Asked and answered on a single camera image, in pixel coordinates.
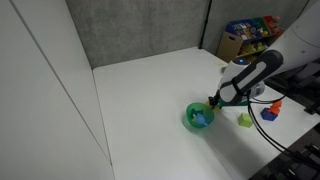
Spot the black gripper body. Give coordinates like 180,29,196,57
218,97,248,108

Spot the small yellow toy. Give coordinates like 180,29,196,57
205,101,221,111

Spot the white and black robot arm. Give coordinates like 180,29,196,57
208,1,320,107

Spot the green plastic bowl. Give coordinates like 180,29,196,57
186,102,215,128

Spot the blue toy in bowl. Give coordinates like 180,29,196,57
191,109,208,126

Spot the blue block under orange toy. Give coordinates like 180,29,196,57
261,108,278,121

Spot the orange toy figure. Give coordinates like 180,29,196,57
269,100,282,115

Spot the lime green cube block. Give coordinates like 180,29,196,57
238,113,253,128

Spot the grey flat tray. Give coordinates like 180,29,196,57
221,67,226,75

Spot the black equipment lower right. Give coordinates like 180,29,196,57
249,123,320,180

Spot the black vertical pole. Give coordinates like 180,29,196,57
198,0,213,49

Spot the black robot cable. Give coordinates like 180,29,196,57
246,93,320,164

